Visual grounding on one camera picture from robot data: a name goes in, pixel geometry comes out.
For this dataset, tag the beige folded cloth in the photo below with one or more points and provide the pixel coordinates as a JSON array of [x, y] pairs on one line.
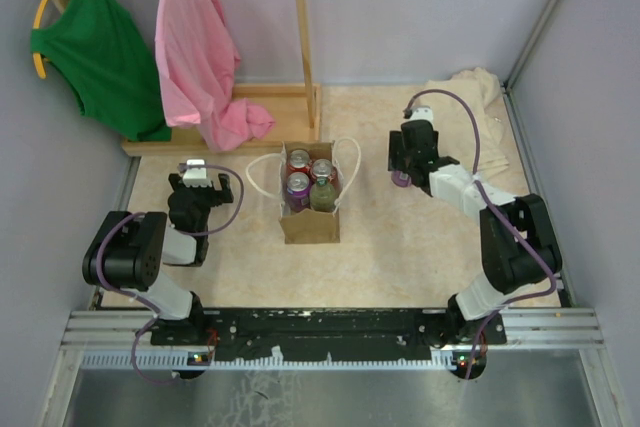
[[466, 124]]

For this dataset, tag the wooden clothes rack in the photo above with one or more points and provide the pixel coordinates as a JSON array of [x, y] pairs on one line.
[[295, 110]]

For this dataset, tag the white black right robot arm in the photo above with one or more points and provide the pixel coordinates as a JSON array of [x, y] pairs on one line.
[[520, 254]]

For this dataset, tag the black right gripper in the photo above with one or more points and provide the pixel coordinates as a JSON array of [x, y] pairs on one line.
[[396, 162]]

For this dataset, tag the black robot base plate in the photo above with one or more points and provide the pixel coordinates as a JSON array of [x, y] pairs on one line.
[[318, 334]]

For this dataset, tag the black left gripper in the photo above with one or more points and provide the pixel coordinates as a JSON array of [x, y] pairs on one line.
[[226, 195]]

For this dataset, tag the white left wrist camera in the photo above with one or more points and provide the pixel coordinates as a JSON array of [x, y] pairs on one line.
[[195, 174]]

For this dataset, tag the purple Fanta soda can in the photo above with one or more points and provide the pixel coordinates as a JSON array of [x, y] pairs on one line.
[[401, 179]]

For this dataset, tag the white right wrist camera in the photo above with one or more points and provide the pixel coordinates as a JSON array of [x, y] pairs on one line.
[[418, 113]]

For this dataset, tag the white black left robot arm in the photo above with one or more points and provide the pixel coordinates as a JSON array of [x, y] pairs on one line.
[[129, 249]]

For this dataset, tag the green-capped Chang soda bottle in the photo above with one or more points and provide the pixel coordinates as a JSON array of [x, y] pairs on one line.
[[322, 195]]

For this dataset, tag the red coke can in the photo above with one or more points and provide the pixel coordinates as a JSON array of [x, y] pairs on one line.
[[298, 161], [323, 168]]

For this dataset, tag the pink t-shirt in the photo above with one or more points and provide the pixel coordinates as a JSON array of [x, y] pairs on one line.
[[196, 60]]

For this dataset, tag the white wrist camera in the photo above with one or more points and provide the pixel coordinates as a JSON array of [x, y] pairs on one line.
[[418, 113], [195, 174]]

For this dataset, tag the aluminium frame rail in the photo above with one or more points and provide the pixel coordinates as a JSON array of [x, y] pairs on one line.
[[119, 338]]

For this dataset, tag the green tank top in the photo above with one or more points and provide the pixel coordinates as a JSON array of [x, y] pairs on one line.
[[98, 49]]

